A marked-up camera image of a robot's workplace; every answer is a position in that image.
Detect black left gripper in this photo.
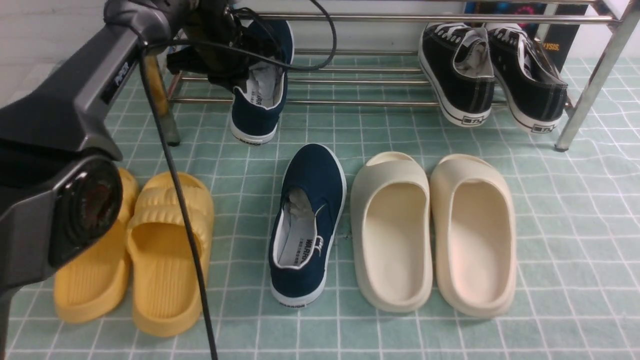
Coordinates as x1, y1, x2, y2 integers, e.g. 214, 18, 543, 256
166, 0, 281, 91

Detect navy slip-on shoe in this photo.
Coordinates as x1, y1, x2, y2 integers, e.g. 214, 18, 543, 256
267, 143, 348, 308
230, 19, 295, 145

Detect chrome metal shoe rack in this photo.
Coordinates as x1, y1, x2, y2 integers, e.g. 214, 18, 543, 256
160, 0, 639, 153

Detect left black canvas sneaker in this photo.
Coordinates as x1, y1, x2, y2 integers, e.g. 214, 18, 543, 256
417, 22, 496, 128

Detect black canvas sneaker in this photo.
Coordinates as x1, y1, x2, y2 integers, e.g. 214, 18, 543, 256
484, 23, 569, 134
417, 22, 496, 128

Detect left cream foam slide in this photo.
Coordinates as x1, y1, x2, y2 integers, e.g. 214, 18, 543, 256
350, 152, 434, 313

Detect cream foam slide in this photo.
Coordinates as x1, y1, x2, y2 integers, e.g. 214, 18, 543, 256
430, 153, 517, 319
350, 152, 434, 313

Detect right yellow ribbed slide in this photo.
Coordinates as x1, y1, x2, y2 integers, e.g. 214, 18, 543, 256
126, 172, 202, 337

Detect yellow ribbed slide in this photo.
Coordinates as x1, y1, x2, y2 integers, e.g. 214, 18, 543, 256
53, 167, 140, 324
126, 172, 202, 337

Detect left yellow ribbed slide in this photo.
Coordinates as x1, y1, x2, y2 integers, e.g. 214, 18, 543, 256
53, 167, 140, 324

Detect right cream foam slide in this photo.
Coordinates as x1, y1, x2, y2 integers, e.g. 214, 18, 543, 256
430, 153, 517, 319

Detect right black canvas sneaker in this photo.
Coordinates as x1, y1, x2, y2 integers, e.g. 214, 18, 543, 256
484, 23, 569, 134

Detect dark printed box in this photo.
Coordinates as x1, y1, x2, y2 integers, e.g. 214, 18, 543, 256
464, 1, 588, 72

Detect green checked floor cloth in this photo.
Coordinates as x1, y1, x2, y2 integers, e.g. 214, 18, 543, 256
5, 55, 640, 360

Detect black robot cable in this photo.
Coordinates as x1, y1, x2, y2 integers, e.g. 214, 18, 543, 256
137, 0, 338, 360

